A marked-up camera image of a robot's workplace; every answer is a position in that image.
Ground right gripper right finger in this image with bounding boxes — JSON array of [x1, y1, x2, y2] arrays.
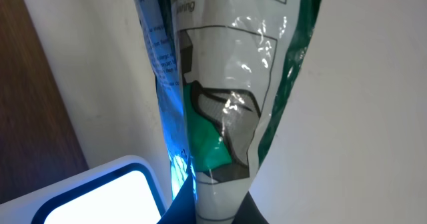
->
[[232, 192, 268, 224]]

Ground green white 3M packet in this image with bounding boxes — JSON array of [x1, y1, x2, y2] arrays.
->
[[134, 0, 322, 223]]

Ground white barcode scanner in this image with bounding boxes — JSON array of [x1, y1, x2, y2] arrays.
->
[[1, 155, 166, 223]]

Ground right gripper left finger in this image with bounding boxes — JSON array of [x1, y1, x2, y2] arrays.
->
[[157, 175, 196, 224]]

